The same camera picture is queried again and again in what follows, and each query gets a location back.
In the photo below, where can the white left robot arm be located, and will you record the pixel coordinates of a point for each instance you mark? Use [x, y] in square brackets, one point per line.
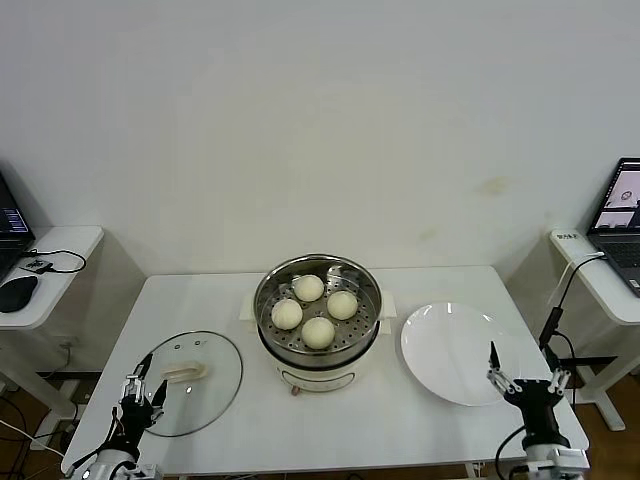
[107, 465]

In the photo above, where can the white side desk with label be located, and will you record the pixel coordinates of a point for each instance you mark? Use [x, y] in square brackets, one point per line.
[600, 295]

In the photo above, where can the cream electric cooking pot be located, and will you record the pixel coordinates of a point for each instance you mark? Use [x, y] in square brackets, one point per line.
[320, 375]

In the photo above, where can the black laptop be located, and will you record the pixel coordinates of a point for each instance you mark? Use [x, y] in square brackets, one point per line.
[12, 215]

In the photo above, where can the grey laptop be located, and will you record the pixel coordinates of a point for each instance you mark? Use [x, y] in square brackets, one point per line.
[620, 210]

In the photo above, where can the stainless steel steamer basket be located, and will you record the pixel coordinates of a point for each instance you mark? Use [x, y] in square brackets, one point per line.
[365, 310]

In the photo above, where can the white side desk with mouse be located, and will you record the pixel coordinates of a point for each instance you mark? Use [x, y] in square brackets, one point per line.
[65, 280]

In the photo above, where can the white steamed baozi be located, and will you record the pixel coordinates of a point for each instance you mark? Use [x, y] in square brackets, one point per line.
[308, 288]
[318, 333]
[342, 305]
[287, 314]

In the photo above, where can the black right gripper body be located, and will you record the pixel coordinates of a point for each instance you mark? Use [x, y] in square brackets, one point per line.
[537, 405]

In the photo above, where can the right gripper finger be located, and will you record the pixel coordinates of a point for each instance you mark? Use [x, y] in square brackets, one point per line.
[560, 382]
[502, 382]

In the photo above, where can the white round plate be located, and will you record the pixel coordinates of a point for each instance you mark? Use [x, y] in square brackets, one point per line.
[440, 350]

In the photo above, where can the black computer mouse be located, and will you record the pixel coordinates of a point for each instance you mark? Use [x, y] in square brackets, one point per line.
[17, 292]

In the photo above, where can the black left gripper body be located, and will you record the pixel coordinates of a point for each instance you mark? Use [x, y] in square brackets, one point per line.
[135, 415]

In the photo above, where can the white printed label sticker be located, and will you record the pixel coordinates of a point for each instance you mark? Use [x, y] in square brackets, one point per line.
[567, 237]

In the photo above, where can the small black usb device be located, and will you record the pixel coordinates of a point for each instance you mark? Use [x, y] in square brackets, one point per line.
[36, 264]

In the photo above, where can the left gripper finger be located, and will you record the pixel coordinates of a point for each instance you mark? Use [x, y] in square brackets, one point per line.
[134, 385]
[159, 400]

